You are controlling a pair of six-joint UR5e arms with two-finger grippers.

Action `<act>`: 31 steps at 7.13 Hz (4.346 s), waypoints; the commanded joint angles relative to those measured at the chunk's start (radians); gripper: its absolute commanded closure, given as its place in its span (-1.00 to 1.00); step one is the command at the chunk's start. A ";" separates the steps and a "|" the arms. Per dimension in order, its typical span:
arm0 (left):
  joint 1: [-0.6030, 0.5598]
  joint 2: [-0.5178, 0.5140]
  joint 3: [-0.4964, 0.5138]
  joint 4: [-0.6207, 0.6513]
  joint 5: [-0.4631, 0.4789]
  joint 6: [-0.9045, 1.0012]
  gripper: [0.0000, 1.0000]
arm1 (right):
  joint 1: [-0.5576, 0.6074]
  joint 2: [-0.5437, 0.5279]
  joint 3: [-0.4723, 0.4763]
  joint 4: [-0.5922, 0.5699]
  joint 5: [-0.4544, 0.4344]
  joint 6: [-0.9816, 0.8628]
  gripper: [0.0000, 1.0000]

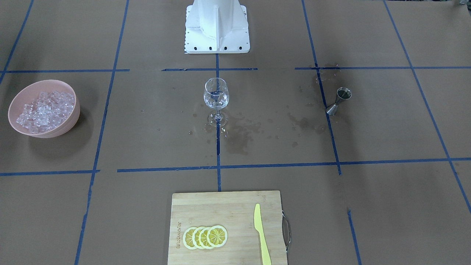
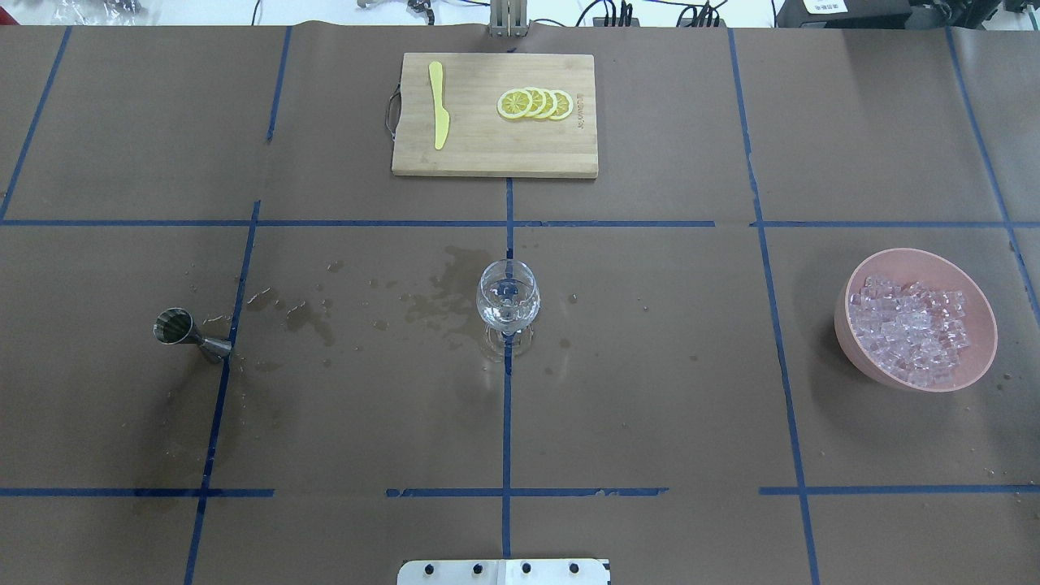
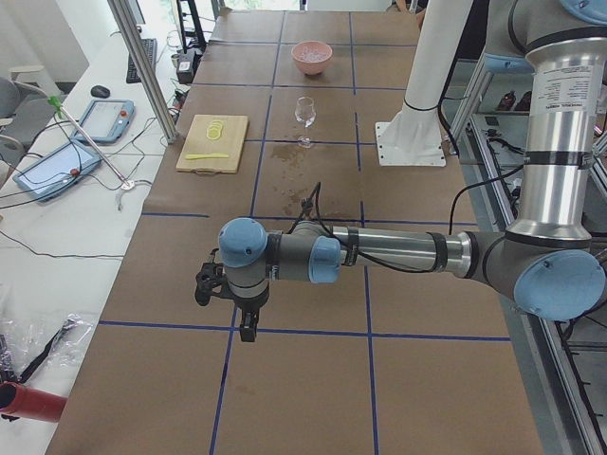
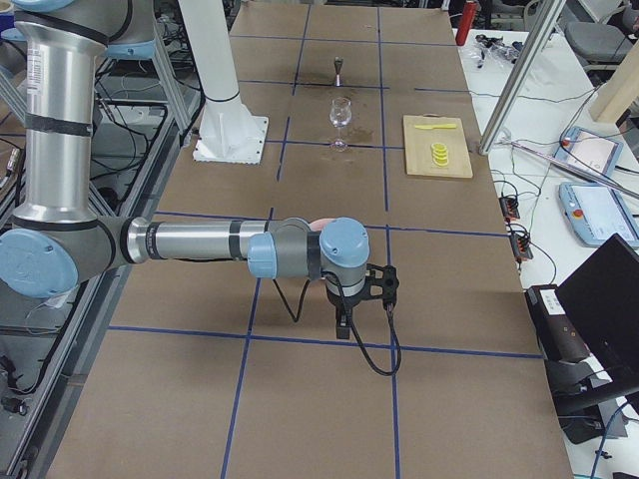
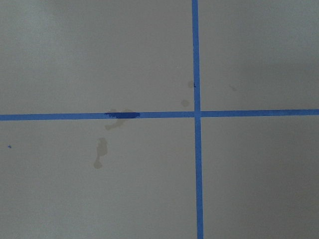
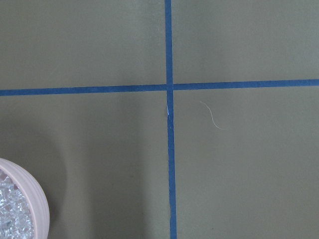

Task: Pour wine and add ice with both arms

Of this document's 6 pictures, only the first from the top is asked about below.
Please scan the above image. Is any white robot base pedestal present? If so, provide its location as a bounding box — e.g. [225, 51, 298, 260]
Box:
[184, 0, 251, 54]

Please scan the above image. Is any pile of clear ice cubes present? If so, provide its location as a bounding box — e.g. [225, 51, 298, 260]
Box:
[14, 90, 78, 134]

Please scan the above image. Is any steel double jigger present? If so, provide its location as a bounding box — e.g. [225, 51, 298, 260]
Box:
[325, 87, 352, 116]

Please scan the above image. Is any yellow plastic knife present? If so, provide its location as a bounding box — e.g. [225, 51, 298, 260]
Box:
[253, 203, 272, 265]

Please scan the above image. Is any pink plastic bowl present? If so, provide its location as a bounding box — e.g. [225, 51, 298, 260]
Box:
[7, 80, 80, 138]

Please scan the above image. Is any clear wine glass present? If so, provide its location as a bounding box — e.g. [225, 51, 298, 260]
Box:
[203, 77, 230, 127]

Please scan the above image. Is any bamboo cutting board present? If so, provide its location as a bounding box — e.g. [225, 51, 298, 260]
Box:
[167, 191, 288, 265]

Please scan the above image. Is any lemon slice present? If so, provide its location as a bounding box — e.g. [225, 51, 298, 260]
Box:
[198, 227, 214, 250]
[206, 225, 228, 248]
[183, 227, 198, 250]
[192, 226, 206, 249]

